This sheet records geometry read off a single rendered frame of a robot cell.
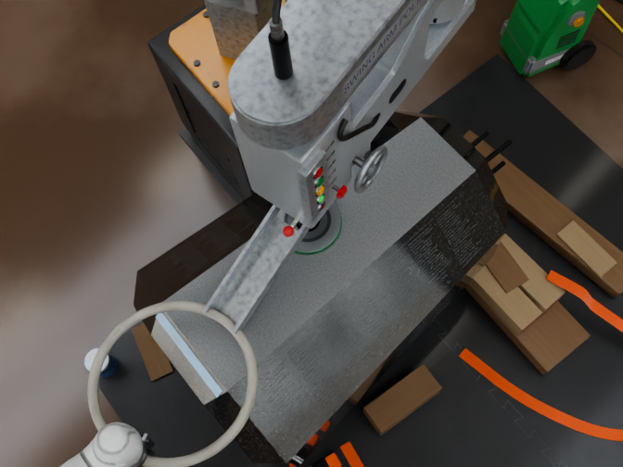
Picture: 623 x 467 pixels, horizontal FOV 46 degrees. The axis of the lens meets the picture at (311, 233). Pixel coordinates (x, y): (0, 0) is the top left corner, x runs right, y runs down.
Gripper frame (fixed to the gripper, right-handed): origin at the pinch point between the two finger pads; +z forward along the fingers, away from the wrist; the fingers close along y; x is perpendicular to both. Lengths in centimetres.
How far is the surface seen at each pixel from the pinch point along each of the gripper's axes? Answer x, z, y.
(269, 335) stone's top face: -19, -2, 48
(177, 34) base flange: 59, 1, 145
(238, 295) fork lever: -7, -11, 54
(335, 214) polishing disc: -24, -9, 91
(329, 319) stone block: -34, 0, 60
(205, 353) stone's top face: -2.6, -0.3, 35.7
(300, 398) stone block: -34, 13, 36
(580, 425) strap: -136, 77, 79
